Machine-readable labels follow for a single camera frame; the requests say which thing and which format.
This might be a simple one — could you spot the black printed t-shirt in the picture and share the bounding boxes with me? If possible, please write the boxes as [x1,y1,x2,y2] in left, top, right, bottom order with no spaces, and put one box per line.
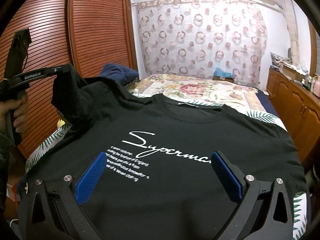
[18,70,308,239]

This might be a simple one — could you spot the navy folded clothes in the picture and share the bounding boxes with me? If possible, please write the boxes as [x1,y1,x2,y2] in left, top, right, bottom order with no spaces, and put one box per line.
[99,63,139,86]

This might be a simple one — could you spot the person's left hand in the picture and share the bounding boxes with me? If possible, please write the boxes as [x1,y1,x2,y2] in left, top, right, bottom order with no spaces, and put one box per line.
[0,92,29,135]

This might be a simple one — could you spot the palm leaf print sheet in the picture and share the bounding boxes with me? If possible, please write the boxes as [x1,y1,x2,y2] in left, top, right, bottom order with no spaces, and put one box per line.
[27,94,308,239]

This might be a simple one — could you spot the floral bed quilt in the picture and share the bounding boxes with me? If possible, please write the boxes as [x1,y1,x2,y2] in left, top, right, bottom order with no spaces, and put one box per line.
[129,74,278,116]

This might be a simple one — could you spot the wooden louvered wardrobe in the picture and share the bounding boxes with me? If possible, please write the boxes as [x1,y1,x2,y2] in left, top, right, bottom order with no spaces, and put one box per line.
[0,0,138,158]

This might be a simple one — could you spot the wooden sideboard cabinet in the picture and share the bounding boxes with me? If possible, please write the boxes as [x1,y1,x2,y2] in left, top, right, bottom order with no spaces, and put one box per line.
[266,68,319,164]

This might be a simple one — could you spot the blue item on box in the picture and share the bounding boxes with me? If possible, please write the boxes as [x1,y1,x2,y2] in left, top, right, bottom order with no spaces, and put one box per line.
[213,67,234,83]

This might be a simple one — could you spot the cardboard box on cabinet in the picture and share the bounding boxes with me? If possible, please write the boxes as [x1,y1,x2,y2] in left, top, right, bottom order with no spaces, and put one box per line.
[282,64,305,81]

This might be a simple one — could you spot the pink jug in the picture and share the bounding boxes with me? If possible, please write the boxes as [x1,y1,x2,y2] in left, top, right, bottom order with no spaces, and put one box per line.
[312,76,320,98]

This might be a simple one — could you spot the circle pattern curtain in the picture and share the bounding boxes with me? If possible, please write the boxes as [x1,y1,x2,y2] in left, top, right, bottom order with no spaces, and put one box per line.
[135,0,267,87]

